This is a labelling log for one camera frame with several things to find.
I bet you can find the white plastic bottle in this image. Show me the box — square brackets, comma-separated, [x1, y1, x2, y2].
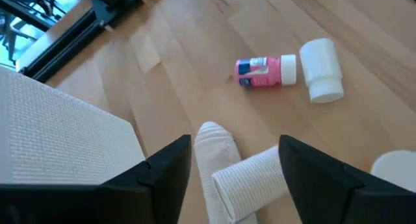
[298, 38, 345, 104]

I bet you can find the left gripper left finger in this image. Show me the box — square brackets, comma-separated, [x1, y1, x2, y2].
[0, 134, 192, 224]

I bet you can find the large orange pill bottle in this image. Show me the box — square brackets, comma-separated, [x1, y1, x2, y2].
[370, 149, 416, 193]

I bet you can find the pink medicine bottle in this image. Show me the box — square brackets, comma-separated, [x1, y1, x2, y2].
[234, 54, 298, 88]

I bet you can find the black table frame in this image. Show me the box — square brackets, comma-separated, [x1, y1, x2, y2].
[16, 0, 150, 84]

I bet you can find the green-edged beige bandage roll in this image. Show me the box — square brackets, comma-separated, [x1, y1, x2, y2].
[194, 121, 259, 224]

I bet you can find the white perforated plastic basket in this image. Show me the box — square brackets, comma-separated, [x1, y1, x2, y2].
[0, 66, 146, 186]

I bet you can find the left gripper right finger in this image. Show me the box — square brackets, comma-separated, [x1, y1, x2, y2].
[278, 135, 416, 224]

